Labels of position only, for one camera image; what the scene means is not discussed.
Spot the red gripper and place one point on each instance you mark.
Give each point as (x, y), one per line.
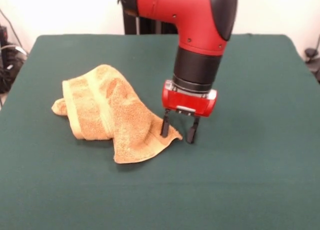
(187, 102)

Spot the orange terry towel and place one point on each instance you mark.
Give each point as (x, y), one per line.
(120, 119)

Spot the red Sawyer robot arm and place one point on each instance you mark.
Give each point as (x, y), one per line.
(195, 19)

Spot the dark green table cloth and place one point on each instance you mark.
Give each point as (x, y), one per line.
(250, 152)

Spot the small black stand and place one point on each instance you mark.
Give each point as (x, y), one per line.
(311, 53)

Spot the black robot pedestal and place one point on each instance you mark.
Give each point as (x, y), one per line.
(150, 25)

